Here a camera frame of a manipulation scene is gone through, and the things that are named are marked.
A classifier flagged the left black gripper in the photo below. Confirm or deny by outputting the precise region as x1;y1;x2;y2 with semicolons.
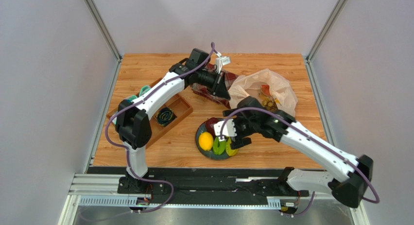
196;69;231;101

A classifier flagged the translucent plastic bag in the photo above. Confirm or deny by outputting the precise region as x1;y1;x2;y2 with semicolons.
228;69;298;116

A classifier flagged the yellow fake banana piece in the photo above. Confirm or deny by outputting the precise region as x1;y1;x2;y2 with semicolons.
225;138;238;156

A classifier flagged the red fake watermelon slice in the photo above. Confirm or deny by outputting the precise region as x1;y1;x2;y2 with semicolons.
260;85;272;97

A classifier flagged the green fake fruit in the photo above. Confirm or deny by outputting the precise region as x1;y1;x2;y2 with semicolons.
212;137;226;156

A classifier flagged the dark red fake fruit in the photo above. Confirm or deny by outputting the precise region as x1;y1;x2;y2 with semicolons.
205;117;220;137

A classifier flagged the yellow fake fruit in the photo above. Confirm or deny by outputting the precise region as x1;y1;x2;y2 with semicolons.
198;132;214;151

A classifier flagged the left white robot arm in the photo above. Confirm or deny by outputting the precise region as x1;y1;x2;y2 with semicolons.
114;48;231;193

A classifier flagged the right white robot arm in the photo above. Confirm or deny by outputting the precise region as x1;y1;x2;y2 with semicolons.
215;96;380;208

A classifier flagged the red plaid cloth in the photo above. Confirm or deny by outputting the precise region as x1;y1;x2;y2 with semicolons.
190;69;238;108

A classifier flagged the wooden compartment tray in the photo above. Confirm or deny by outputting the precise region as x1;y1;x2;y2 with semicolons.
104;79;193;150

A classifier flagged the blue ceramic plate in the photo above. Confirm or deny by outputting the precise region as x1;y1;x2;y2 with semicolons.
195;118;230;160

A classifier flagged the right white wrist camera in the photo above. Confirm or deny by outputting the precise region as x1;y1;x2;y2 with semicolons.
213;119;237;141

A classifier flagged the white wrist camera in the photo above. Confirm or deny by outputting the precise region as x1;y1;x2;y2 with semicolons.
215;52;231;73
213;119;237;141

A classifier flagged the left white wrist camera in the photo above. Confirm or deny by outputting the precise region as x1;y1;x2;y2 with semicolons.
215;52;231;73

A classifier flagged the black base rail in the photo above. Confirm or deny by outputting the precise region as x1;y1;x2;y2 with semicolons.
87;167;317;207

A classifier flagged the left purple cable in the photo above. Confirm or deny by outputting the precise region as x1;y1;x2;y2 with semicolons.
105;42;215;214

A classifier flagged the aluminium frame rail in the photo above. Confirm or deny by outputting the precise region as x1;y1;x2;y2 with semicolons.
68;173;362;210

